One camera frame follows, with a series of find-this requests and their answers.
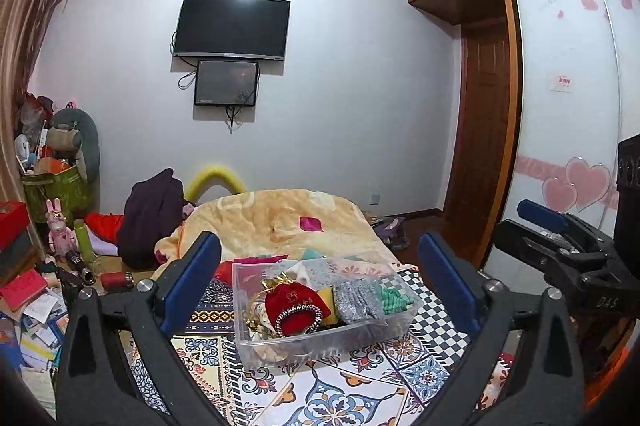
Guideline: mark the dark purple clothing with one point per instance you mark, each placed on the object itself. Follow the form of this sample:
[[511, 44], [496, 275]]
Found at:
[[150, 216]]

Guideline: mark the red flask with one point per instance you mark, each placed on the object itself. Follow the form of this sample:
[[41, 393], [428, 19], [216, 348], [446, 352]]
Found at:
[[116, 281]]

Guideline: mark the green cloth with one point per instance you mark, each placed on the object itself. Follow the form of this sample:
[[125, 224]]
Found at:
[[310, 253]]

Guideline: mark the grey plush toy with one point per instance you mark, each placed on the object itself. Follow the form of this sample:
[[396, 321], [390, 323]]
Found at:
[[82, 136]]

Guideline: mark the wall socket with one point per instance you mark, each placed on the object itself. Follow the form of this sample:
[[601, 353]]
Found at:
[[374, 198]]

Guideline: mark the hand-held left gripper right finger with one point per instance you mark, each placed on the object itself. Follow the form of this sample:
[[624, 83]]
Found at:
[[447, 282]]

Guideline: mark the patterned bed sheet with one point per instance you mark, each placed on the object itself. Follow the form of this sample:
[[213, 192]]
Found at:
[[350, 388]]

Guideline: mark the striped curtain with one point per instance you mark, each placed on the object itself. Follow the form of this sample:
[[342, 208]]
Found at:
[[20, 16]]

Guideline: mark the red book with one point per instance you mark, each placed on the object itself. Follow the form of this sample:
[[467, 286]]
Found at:
[[22, 290]]

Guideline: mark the pile of papers and books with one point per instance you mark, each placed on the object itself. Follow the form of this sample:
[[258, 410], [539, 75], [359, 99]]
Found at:
[[30, 346]]

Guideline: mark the wooden door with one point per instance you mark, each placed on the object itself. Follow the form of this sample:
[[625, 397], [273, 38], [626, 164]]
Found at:
[[480, 136]]

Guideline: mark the red cloth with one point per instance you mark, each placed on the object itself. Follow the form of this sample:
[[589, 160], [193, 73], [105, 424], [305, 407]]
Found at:
[[105, 226]]

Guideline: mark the yellow cloth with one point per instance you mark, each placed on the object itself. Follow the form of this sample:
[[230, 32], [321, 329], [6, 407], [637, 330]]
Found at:
[[327, 302]]

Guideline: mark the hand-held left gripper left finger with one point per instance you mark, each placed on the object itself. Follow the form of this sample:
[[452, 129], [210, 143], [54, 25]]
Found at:
[[192, 278]]

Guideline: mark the yellow blanket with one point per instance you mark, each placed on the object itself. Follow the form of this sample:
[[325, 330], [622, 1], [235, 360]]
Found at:
[[280, 216]]

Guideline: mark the wall television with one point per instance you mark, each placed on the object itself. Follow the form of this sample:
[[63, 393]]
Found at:
[[232, 26]]

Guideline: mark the magenta cloth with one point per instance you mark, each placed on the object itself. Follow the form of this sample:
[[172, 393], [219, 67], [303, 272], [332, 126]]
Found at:
[[260, 258]]

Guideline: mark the red plastic bag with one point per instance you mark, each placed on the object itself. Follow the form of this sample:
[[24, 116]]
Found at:
[[35, 109]]

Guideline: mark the green knitted pouch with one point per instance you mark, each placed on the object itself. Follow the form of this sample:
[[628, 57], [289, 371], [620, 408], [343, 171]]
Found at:
[[397, 300]]

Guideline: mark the silver glitter pouch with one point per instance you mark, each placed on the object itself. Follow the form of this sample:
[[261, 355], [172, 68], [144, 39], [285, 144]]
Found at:
[[357, 303]]

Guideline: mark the pink rabbit toy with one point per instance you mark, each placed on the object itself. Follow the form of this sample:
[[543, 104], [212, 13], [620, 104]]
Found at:
[[60, 231]]

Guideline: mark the clear plastic box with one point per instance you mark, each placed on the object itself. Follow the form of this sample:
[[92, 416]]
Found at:
[[300, 348]]

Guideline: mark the white sliding wardrobe door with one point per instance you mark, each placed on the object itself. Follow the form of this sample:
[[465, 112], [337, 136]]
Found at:
[[565, 131]]

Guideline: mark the red box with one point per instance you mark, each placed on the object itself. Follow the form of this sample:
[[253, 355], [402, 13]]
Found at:
[[12, 218]]

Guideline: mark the green bottle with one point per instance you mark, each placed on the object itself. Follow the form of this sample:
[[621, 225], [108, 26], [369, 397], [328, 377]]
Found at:
[[81, 240]]

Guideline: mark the grey purple bag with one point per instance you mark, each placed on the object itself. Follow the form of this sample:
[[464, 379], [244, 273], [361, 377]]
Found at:
[[385, 230]]

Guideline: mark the red label sticker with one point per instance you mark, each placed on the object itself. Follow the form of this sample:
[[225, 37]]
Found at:
[[562, 82]]

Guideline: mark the green storage bag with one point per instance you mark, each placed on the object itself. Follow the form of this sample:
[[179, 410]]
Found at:
[[60, 196]]

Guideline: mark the small wall monitor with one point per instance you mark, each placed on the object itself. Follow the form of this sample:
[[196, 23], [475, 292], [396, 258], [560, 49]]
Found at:
[[226, 82]]

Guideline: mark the black cylinder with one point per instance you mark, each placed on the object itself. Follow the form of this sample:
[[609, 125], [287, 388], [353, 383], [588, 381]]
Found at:
[[80, 267]]

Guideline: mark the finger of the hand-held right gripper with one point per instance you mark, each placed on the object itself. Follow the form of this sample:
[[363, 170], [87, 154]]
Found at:
[[530, 243], [542, 213]]

